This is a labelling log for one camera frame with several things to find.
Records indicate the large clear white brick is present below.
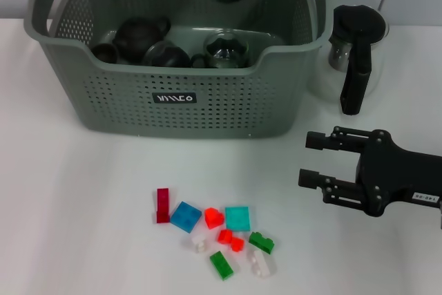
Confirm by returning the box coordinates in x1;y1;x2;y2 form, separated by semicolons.
247;249;277;279

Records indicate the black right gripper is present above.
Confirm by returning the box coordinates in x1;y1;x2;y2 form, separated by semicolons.
298;125;442;219

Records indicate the small clear white brick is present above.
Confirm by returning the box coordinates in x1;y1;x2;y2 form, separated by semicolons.
191;233;210;254

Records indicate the grey perforated storage bin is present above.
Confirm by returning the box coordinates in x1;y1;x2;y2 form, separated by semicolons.
23;0;334;139

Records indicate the light green brick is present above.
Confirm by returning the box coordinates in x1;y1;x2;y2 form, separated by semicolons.
209;250;234;281

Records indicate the dark red long brick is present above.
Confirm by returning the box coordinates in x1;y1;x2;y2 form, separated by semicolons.
155;187;171;224

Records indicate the black clay teapot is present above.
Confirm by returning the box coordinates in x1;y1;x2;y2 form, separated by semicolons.
113;17;172;64

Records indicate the small black clay teacup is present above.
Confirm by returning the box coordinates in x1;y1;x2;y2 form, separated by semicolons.
91;43;121;65

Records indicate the teal square flat brick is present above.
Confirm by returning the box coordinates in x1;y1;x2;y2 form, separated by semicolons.
224;206;251;232

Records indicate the glass pitcher black handle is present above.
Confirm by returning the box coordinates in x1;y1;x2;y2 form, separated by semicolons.
309;3;391;116

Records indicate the bright red stepped brick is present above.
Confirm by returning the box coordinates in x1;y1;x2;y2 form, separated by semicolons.
217;228;245;253

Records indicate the dark green brick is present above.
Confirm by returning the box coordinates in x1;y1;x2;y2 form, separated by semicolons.
248;231;276;254

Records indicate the blue square brick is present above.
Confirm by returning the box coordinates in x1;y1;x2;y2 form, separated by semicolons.
169;200;203;234

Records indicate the bright red sloped brick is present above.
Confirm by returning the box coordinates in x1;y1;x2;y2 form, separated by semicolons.
204;207;225;229

